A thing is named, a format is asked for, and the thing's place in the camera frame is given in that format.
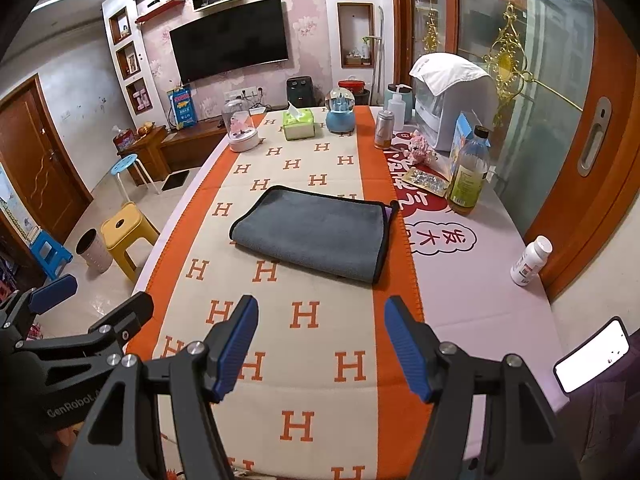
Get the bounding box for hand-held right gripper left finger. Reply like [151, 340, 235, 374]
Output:
[65, 294, 260, 480]

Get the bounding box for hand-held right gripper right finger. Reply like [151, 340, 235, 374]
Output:
[384, 295, 583, 480]

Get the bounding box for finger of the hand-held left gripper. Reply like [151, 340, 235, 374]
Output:
[14, 291, 154, 361]
[0, 275, 79, 332]

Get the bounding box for grey towel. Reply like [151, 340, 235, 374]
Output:
[229, 185, 399, 286]

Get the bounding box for blue plastic step stool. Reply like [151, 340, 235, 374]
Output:
[30, 230, 74, 281]

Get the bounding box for white waste bin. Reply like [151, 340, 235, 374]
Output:
[75, 228, 113, 274]

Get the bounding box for orange cream patterned blanket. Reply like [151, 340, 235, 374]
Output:
[125, 107, 436, 480]

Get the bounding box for yellow plastic stool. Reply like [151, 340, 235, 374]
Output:
[100, 201, 161, 282]

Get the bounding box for white red printed tablecloth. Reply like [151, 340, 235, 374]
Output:
[131, 120, 571, 480]

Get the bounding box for brown wooden door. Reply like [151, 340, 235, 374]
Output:
[0, 74, 93, 246]

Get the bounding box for round blue stool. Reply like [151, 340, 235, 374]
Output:
[109, 153, 162, 196]

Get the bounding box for black floor mat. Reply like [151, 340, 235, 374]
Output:
[161, 170, 191, 192]

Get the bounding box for white pill bottle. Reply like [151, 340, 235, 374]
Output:
[510, 235, 553, 287]

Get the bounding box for silver blister pack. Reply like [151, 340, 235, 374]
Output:
[402, 167, 451, 197]

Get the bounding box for wooden television cabinet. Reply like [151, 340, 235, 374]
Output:
[117, 120, 231, 181]

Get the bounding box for black smartphone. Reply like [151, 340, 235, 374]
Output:
[553, 316, 632, 395]

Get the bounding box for glass bottle yellow liquid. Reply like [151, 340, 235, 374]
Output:
[446, 125, 492, 216]

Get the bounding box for pink plush toy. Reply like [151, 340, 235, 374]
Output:
[407, 130, 437, 166]

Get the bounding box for blue printed bag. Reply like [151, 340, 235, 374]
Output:
[166, 87, 197, 131]

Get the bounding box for blue carton box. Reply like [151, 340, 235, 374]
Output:
[449, 112, 476, 171]

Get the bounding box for pink figurine glass dome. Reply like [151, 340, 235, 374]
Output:
[221, 98, 261, 153]

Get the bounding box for silver drink can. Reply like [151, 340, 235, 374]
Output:
[375, 109, 396, 150]

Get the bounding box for green tissue box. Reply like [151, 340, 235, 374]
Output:
[281, 101, 316, 141]

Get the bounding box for white plastic appliance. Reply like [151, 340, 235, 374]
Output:
[415, 82, 447, 151]

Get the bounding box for white pump bottle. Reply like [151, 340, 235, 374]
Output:
[387, 85, 407, 131]

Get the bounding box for blue snow globe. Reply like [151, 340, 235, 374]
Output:
[325, 87, 357, 135]

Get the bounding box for teal container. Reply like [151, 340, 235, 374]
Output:
[385, 83, 415, 123]

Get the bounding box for wooden sliding glass door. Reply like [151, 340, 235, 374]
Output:
[390, 0, 640, 306]

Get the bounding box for red lidded pot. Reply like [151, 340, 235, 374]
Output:
[337, 79, 371, 106]

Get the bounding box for white appliance with cloth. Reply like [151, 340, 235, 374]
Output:
[409, 52, 500, 153]

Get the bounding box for black space heater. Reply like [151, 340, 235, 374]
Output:
[286, 76, 315, 109]

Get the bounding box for long white rod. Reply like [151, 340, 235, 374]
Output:
[372, 5, 386, 106]

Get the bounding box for large gold door ornament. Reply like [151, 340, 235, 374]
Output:
[482, 2, 583, 111]

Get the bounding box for small gold door ornament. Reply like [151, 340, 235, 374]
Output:
[424, 10, 441, 53]

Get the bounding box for silver door handle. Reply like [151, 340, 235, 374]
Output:
[577, 96, 612, 177]

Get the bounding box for black wall television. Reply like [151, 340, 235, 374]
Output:
[169, 0, 291, 85]

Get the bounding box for red wall shelf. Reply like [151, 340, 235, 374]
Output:
[135, 0, 186, 24]

